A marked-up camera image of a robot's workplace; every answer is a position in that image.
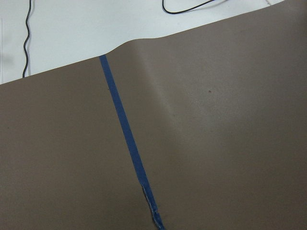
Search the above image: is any black cable on table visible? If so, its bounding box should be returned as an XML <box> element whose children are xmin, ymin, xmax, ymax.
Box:
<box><xmin>22</xmin><ymin>0</ymin><xmax>33</xmax><ymax>78</ymax></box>

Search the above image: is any brown paper table cover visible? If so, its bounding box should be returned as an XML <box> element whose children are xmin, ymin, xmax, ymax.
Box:
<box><xmin>0</xmin><ymin>0</ymin><xmax>307</xmax><ymax>230</ymax></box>

